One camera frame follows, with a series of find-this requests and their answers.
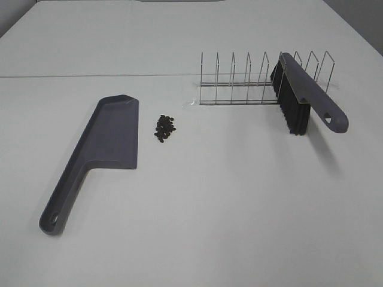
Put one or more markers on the pile of coffee beans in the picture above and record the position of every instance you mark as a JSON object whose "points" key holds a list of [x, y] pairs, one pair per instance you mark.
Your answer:
{"points": [[164, 127]]}

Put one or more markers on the grey plastic dustpan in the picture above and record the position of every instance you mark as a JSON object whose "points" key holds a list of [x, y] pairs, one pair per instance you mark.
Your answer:
{"points": [[109, 141]]}

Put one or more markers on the grey hand brush black bristles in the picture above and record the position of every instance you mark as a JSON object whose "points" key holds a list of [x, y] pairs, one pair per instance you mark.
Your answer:
{"points": [[297, 94]]}

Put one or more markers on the metal wire rack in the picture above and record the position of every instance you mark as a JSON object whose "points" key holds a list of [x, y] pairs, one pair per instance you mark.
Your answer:
{"points": [[249, 81]]}

